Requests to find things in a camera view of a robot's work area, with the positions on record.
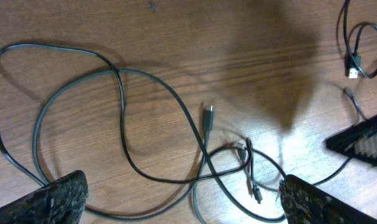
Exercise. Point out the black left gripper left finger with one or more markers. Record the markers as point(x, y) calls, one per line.
point(61, 201)

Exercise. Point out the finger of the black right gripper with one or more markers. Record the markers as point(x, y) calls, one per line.
point(358, 141)

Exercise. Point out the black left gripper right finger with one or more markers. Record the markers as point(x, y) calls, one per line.
point(304, 203)

